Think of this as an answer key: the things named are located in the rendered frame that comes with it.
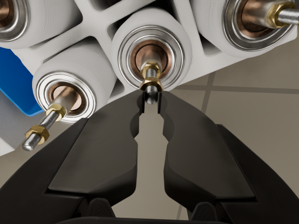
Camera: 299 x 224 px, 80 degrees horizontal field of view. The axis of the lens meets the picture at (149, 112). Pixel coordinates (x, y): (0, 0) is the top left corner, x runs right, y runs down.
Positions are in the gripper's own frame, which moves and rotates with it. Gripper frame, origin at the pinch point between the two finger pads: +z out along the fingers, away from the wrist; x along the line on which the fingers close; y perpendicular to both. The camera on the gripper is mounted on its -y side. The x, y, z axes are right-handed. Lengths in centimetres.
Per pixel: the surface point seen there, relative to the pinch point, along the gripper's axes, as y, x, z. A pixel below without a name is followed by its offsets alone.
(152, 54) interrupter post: -0.5, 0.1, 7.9
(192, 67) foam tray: 3.5, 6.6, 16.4
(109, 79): 5.0, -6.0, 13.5
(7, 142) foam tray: 21.7, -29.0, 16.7
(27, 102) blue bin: 16.4, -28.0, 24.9
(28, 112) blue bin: 18.0, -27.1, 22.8
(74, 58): 1.4, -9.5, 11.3
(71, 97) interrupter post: 5.4, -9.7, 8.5
